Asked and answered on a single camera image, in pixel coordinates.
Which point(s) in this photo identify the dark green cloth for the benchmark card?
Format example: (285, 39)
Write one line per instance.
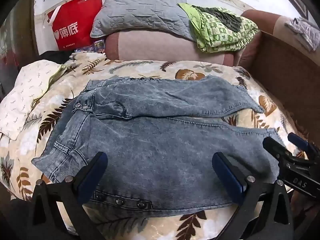
(222, 15)

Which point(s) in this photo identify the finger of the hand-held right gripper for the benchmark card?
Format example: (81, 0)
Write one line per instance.
(273, 146)
(298, 141)

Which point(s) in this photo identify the red shopping bag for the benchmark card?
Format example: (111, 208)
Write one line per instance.
(75, 25)

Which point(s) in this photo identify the grey crumpled cloth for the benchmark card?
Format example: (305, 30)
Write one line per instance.
(305, 32)

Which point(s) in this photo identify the black cloth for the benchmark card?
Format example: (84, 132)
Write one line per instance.
(50, 56)

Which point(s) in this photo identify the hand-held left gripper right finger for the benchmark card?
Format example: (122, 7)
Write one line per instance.
(226, 177)

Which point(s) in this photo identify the white patterned pillow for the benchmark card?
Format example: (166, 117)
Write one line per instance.
(25, 92)

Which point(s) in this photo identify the blue denim pants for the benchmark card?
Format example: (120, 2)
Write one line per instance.
(162, 155)

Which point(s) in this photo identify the grey quilted pillow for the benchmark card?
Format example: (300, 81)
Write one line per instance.
(140, 12)

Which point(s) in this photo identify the leaf print blanket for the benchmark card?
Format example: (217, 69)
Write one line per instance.
(150, 67)

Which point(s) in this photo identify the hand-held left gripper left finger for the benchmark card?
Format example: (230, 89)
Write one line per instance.
(93, 177)

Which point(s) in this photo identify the brown wooden board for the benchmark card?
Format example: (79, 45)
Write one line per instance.
(287, 75)

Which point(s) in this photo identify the green patterned cloth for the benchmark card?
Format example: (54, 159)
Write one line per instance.
(220, 41)

